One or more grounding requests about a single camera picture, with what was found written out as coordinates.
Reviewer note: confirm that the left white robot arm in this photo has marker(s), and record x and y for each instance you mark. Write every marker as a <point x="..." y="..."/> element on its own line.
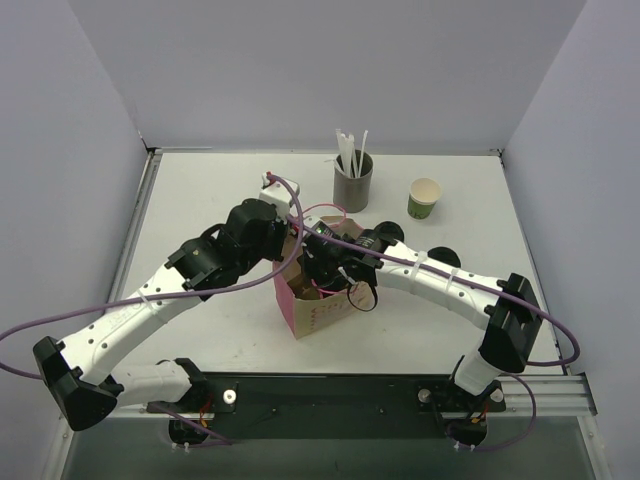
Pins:
<point x="83" y="372"/>

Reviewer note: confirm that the aluminium frame rail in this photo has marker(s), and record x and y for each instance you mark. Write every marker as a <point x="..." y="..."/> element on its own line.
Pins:
<point x="550" y="395"/>

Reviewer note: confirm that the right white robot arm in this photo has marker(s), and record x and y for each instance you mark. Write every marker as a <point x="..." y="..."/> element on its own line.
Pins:
<point x="505" y="310"/>

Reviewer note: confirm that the grey cylindrical straw holder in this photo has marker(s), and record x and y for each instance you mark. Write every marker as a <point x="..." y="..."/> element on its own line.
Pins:
<point x="352" y="194"/>

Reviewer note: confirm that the black plastic cup lid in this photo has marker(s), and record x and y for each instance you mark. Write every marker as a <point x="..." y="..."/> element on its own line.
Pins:
<point x="445" y="255"/>
<point x="390" y="230"/>

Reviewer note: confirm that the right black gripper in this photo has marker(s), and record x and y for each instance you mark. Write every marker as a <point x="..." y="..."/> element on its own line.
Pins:
<point x="318" y="270"/>

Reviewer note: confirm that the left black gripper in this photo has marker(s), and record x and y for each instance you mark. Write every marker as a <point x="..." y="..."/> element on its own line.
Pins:
<point x="282" y="242"/>

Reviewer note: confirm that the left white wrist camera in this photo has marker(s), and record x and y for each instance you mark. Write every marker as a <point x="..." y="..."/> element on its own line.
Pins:
<point x="273" y="192"/>

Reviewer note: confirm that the brown paper takeout bag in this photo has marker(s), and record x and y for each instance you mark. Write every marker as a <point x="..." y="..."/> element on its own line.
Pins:
<point x="307" y="317"/>

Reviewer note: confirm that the green paper coffee cup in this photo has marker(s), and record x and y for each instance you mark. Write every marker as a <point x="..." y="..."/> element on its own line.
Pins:
<point x="424" y="193"/>

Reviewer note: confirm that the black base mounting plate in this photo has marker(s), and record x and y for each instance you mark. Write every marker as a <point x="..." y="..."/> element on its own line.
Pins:
<point x="257" y="406"/>

